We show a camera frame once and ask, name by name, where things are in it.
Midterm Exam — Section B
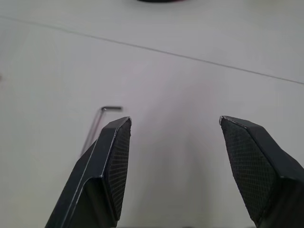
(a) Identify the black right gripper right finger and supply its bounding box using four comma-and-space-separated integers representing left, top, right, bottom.
218, 115, 304, 228

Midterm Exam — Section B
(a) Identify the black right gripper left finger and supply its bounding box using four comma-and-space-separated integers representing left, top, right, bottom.
44, 116, 133, 228

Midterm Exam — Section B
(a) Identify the metal hex key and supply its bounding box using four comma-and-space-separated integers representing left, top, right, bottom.
80, 106, 123, 158

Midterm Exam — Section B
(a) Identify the black round object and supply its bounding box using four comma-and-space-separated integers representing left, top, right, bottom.
136, 0, 190, 3

